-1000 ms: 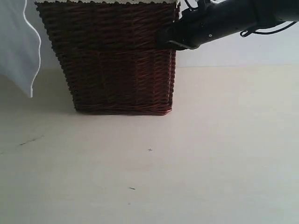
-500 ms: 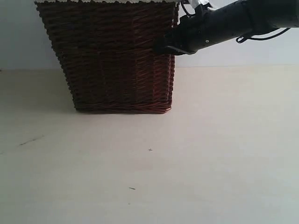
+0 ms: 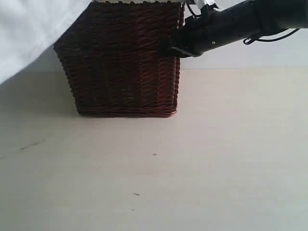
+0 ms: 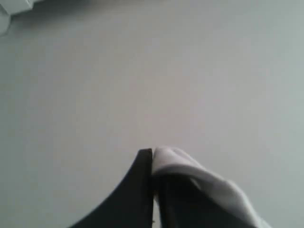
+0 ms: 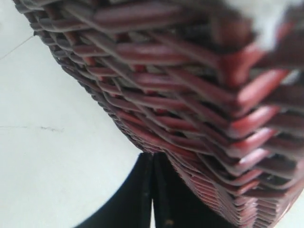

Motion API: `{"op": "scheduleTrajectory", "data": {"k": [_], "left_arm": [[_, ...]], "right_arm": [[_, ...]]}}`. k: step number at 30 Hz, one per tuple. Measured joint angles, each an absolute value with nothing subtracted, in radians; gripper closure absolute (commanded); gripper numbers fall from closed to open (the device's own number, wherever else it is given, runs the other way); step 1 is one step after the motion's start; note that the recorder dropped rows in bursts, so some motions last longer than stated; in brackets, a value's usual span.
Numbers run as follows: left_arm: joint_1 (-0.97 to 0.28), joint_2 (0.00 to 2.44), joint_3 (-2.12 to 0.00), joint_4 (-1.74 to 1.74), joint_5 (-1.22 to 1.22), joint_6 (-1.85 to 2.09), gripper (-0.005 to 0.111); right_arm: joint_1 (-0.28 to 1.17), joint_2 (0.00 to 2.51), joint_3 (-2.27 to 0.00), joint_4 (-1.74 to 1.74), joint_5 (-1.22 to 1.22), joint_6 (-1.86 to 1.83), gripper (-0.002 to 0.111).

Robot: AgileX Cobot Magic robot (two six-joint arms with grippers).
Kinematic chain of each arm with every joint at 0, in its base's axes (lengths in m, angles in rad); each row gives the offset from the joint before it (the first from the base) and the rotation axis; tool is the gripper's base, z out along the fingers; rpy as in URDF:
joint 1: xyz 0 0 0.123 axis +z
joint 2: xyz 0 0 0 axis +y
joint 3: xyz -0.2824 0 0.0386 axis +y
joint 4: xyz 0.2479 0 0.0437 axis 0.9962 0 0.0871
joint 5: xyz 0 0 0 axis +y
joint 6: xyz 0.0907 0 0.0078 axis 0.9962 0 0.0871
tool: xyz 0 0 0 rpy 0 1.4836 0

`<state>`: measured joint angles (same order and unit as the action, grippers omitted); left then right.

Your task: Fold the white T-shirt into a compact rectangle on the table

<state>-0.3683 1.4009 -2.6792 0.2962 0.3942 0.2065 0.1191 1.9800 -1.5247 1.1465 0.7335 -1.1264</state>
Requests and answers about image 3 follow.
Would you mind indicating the dark red wicker basket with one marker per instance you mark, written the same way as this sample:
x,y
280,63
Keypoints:
x,y
109,55

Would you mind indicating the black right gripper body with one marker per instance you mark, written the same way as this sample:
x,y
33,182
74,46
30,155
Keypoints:
x,y
179,43

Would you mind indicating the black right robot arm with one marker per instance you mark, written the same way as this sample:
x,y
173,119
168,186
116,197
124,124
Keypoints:
x,y
249,21

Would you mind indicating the white t-shirt red print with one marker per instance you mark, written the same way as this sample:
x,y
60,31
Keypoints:
x,y
29,27

